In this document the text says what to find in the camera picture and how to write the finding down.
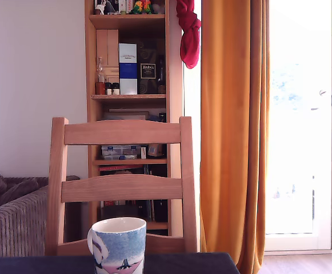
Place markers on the blue illustrated coffee mug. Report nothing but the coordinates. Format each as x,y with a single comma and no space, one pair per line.
120,242

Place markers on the wooden ladder-back chair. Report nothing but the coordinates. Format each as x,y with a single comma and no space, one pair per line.
123,132

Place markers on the clear plastic storage boxes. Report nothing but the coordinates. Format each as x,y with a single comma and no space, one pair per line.
120,152

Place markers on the red book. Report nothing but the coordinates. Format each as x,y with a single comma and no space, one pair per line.
120,167

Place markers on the dark glass bottle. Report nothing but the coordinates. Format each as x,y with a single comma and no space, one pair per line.
161,77

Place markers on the black whisky carton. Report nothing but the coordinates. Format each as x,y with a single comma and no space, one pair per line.
147,71

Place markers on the small black-lidded jar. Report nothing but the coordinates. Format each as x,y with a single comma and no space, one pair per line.
108,89
115,89

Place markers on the orange curtain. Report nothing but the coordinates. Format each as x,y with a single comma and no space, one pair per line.
231,114

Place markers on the white and blue carton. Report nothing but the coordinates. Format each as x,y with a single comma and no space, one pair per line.
128,71

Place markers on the brown jar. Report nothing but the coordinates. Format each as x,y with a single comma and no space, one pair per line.
100,88

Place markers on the clear glass bottle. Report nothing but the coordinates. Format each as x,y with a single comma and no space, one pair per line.
100,70

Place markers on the red knotted cloth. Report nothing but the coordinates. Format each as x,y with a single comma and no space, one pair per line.
190,42

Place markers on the tall wooden bookshelf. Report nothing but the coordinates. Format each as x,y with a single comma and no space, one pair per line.
89,71

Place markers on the orange parrot figure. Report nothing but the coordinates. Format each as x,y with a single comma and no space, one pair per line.
148,6

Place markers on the green parrot figure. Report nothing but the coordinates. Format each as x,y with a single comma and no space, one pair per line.
137,7

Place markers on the black tablecloth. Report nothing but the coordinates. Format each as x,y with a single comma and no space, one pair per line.
40,265

